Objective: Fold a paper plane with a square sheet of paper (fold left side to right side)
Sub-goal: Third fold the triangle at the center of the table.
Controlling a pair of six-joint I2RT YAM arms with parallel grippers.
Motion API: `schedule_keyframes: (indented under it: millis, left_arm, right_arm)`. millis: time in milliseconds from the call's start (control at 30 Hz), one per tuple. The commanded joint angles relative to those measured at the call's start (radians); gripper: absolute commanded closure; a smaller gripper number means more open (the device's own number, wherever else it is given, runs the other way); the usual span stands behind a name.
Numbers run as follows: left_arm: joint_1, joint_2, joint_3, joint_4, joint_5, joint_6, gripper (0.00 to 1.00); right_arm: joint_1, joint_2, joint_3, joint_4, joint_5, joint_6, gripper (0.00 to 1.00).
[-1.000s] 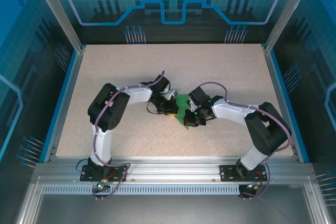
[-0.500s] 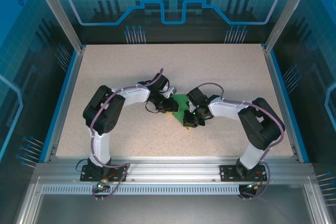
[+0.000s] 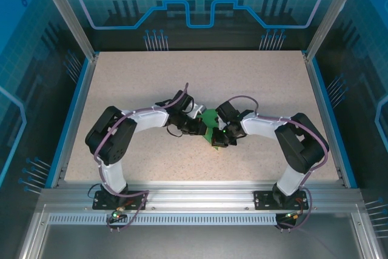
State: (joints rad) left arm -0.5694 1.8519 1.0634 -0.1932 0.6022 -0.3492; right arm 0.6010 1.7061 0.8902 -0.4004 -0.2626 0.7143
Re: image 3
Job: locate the green square paper sheet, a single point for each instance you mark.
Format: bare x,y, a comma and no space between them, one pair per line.
209,117

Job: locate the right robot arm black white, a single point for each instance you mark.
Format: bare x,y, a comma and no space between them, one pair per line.
303,146

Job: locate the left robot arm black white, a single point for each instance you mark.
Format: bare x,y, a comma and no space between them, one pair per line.
112,137

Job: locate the grey metal panel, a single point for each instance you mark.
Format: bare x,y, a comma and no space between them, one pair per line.
197,240

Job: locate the small connector with green light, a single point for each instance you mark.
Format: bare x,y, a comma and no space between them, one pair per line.
292,216
116,214

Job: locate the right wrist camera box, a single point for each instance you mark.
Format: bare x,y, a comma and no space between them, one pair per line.
222,124

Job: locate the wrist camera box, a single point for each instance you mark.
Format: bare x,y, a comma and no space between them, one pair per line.
222,124
198,110

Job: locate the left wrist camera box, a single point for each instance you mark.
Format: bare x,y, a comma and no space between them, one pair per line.
198,110

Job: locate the aluminium mounting rail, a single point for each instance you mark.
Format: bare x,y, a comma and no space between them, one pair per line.
197,195

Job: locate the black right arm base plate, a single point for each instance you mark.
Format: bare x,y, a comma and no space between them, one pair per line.
262,199

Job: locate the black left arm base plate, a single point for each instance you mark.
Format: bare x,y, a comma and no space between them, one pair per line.
139,202

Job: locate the aluminium frame post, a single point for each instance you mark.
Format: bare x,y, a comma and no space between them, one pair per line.
69,13
333,13

